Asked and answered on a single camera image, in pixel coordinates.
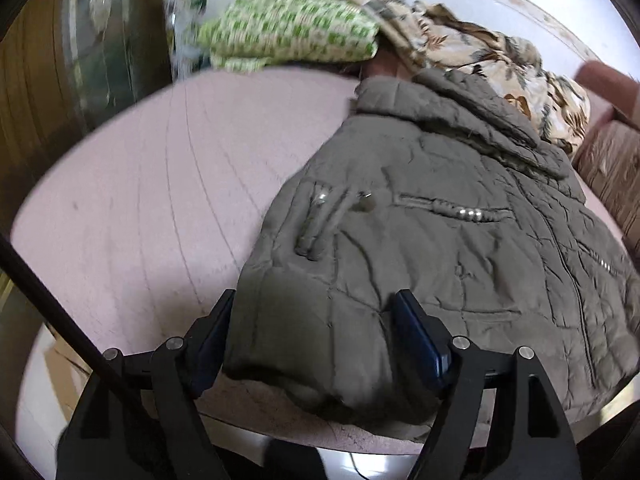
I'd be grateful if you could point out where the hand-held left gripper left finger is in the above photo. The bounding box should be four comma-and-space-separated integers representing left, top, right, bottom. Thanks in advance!
56, 287, 237, 480

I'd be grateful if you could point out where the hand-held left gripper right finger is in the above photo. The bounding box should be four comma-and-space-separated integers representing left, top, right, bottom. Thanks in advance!
390, 287, 583, 480

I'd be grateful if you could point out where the grey quilted jacket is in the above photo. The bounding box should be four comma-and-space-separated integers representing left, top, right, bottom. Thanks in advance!
222, 67, 640, 441

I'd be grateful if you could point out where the cardboard box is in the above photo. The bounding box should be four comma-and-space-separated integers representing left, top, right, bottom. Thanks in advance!
42, 330, 93, 426

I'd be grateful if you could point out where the pink bed sheet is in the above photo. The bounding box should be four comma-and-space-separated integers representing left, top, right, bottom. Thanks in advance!
10, 67, 626, 456

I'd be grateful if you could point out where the brown striped pillow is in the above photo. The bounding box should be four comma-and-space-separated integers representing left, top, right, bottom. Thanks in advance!
572, 119, 640, 251

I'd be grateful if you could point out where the brown leaf print blanket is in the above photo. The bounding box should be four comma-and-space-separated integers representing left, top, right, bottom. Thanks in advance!
290, 0, 591, 153

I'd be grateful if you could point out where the dark wooden wardrobe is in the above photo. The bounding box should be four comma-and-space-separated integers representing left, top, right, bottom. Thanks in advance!
0, 0, 181, 231

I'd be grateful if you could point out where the green checked quilt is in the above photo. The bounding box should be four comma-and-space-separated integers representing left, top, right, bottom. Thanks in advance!
192, 0, 381, 73

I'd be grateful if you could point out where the green patterned white sheet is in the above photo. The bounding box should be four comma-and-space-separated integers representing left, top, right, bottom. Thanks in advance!
167, 0, 213, 78

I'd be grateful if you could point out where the black cable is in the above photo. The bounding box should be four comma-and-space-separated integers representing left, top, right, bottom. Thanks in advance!
0, 232, 131, 401

